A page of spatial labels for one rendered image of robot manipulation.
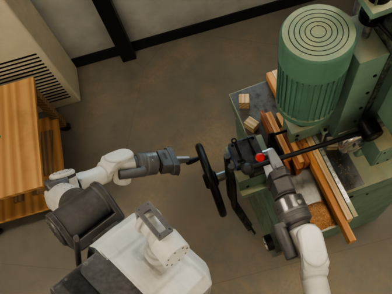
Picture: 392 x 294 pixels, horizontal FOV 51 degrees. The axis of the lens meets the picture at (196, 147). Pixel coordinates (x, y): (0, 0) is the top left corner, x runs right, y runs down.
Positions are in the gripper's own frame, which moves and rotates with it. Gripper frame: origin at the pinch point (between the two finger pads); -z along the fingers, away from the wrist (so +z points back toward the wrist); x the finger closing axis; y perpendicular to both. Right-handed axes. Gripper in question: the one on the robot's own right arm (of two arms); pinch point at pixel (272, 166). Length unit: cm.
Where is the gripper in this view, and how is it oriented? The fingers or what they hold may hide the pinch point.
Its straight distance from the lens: 123.3
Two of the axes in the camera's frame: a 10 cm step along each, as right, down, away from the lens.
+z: 3.1, 8.5, -4.3
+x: 0.5, 4.4, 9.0
